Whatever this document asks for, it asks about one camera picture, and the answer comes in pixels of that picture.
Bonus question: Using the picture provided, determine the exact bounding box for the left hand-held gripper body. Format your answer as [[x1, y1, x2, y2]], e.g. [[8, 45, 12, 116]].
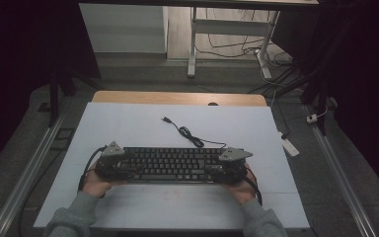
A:
[[94, 141, 126, 181]]

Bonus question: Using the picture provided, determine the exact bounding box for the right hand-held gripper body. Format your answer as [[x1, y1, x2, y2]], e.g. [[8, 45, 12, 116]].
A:
[[212, 147, 254, 185]]

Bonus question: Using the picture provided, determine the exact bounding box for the black keyboard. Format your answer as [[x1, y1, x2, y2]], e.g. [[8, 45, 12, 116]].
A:
[[116, 146, 249, 185]]

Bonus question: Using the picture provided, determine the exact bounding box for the person's right hand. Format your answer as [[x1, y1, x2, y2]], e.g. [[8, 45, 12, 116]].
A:
[[221, 167, 258, 206]]

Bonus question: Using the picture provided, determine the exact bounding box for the person's left hand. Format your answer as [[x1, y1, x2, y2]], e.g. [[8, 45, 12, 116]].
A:
[[80, 164, 126, 198]]

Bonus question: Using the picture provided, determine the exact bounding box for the white table cover board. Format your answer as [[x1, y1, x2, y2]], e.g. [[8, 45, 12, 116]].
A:
[[33, 102, 310, 230]]

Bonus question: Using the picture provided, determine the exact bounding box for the black floor plate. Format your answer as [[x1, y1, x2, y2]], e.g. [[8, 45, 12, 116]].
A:
[[52, 127, 77, 152]]

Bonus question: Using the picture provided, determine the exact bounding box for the white power strip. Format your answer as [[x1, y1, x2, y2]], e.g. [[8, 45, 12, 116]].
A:
[[277, 130, 301, 158]]

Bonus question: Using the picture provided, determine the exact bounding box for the black metal stand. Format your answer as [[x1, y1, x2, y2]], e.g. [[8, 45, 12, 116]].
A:
[[47, 70, 102, 127], [300, 65, 330, 136]]

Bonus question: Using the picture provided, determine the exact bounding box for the white cabinet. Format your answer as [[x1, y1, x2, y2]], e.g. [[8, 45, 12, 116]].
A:
[[78, 3, 169, 54]]

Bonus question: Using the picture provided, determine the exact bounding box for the black curtain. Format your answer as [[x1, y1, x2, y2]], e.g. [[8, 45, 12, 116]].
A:
[[270, 0, 379, 205], [0, 0, 102, 181]]

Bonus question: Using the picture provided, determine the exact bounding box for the left hand-held gripper black cable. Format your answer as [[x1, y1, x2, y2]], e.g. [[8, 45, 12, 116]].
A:
[[77, 145, 108, 192]]

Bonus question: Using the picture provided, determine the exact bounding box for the hand-held gripper black cable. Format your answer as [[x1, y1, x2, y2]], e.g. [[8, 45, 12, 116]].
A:
[[243, 166, 264, 206], [77, 145, 108, 192]]

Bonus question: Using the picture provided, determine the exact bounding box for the right hand-held gripper black cable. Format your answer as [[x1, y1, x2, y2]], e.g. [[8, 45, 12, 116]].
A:
[[243, 166, 264, 206]]

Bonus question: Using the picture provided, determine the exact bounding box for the black keyboard cable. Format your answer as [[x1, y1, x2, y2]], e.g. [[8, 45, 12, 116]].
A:
[[161, 117, 227, 150]]

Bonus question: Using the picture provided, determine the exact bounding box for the aluminium rail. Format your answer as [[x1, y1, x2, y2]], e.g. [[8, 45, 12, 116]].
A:
[[304, 105, 378, 237], [0, 112, 67, 237]]

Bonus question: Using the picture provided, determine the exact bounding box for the white frame desk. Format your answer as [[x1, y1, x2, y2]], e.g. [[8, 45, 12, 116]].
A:
[[78, 0, 320, 80]]

